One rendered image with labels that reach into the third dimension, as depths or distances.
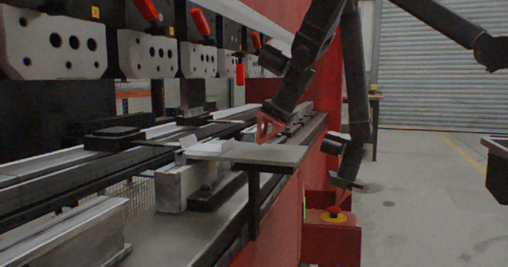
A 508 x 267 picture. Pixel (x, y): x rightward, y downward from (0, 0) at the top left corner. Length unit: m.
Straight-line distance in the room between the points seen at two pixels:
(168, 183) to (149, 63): 0.28
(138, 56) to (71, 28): 0.14
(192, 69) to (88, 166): 0.36
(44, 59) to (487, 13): 8.30
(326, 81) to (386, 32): 5.34
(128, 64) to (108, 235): 0.27
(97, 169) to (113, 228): 0.36
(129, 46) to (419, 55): 7.80
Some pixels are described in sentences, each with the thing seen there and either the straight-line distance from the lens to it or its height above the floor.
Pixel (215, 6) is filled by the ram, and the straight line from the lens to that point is 0.91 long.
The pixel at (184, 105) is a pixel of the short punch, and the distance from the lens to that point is 0.82.
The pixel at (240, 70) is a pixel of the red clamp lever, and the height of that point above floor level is 1.19.
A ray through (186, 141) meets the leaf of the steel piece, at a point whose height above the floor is 1.02.
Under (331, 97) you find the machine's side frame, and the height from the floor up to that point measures 1.00.
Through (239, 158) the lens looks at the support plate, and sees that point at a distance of 0.74.
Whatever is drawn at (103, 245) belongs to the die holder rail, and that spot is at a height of 0.92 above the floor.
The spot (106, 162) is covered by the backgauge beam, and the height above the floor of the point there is 0.95.
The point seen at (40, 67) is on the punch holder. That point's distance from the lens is 0.47.
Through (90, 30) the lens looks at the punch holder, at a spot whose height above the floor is 1.24.
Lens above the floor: 1.18
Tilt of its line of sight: 9 degrees down
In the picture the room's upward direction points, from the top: straight up
